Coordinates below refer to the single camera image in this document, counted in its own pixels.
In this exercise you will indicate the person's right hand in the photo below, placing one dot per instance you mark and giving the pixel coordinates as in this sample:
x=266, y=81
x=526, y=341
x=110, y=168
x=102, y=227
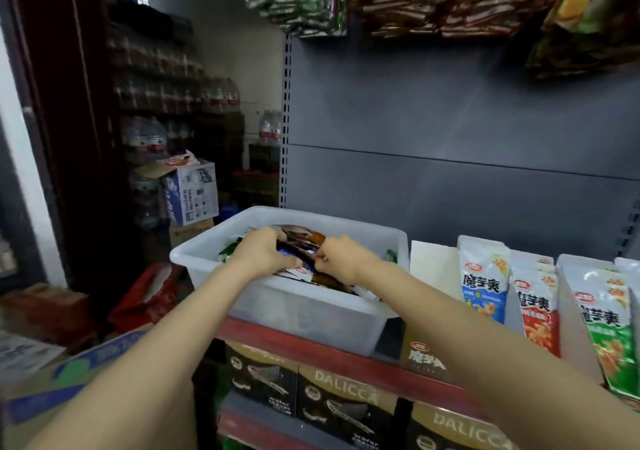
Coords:
x=348, y=260

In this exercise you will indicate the white blue carton box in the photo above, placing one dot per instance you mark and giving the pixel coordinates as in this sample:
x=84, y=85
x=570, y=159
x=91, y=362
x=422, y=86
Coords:
x=190, y=195

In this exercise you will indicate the white plastic bin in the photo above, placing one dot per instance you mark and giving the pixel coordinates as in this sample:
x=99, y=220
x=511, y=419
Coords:
x=290, y=315

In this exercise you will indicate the person's left forearm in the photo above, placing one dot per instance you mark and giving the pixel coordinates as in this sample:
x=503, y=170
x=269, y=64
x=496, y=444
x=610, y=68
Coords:
x=140, y=365

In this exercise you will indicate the dark rack of bottled water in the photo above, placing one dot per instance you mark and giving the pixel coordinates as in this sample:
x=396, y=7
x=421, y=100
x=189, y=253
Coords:
x=170, y=75

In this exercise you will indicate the person's left hand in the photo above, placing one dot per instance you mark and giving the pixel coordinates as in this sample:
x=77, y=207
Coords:
x=262, y=255

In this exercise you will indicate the person's right forearm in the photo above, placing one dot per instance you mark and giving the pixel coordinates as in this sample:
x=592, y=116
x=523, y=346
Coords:
x=500, y=365

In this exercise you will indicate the dark brown door frame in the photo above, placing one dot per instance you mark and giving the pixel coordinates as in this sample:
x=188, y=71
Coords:
x=60, y=115

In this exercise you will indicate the blue print cardboard carton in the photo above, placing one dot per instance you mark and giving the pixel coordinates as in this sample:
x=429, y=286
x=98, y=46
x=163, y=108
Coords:
x=60, y=385

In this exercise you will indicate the black beverage rack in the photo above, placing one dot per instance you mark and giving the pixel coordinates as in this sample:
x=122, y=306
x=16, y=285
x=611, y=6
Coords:
x=15, y=235

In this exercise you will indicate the red carton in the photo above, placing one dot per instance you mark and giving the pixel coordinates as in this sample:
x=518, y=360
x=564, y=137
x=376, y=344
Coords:
x=45, y=315

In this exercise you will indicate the plain brown cardboard carton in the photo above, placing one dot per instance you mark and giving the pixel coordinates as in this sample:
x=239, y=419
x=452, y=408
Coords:
x=190, y=233

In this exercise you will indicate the orange snack packets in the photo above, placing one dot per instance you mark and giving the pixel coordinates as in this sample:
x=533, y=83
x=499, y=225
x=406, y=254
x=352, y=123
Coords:
x=628, y=265

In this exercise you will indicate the row of hanging brown bags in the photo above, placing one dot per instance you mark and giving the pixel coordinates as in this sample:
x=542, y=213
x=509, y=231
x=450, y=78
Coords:
x=460, y=0

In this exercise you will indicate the red plastic bag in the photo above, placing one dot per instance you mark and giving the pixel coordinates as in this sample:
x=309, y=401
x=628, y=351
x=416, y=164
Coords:
x=145, y=300

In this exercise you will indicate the blue snack packets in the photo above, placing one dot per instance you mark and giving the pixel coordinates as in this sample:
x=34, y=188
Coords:
x=485, y=280

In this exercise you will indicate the pile of snack packets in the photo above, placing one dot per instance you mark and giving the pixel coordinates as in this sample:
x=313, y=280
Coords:
x=300, y=237

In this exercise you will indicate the row of hanging green bags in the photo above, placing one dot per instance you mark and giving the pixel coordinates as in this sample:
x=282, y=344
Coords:
x=300, y=5

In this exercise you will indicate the hanging yellow green snack bags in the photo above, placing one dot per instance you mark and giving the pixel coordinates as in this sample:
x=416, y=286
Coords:
x=585, y=20

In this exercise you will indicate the black display carton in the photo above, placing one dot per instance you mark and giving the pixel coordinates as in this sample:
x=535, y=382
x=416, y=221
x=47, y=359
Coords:
x=260, y=380
x=345, y=410
x=455, y=430

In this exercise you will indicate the gold display box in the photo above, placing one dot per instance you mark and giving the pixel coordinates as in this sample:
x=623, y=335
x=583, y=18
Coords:
x=425, y=355

